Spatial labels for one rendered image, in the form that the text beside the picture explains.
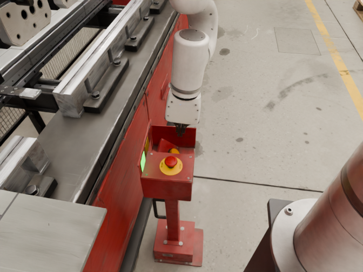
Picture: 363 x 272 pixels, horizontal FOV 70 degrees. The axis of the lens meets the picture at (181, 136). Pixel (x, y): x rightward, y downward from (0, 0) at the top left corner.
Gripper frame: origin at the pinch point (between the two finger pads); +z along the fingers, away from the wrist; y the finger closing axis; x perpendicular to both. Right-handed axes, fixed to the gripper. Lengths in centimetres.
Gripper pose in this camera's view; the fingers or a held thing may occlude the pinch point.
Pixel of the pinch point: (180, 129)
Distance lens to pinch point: 83.2
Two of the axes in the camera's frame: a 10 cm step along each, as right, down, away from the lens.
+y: 9.9, 1.3, 0.0
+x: 0.9, -7.3, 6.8
